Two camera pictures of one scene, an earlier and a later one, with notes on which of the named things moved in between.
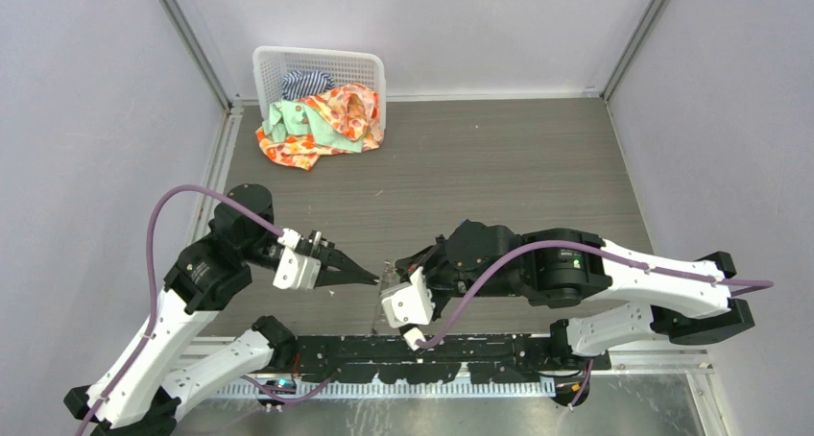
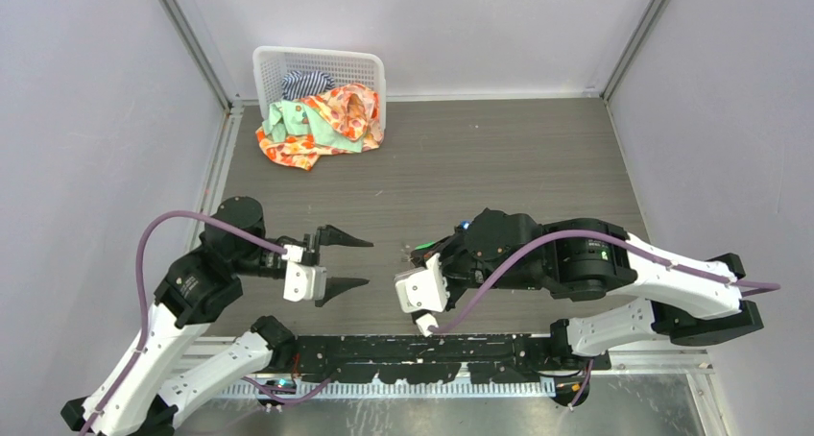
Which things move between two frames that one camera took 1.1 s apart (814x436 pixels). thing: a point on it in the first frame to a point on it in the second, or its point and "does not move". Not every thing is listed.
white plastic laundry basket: (272, 63) does not move
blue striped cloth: (297, 85) does not move
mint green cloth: (297, 118) does not move
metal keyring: (389, 270) to (403, 253)
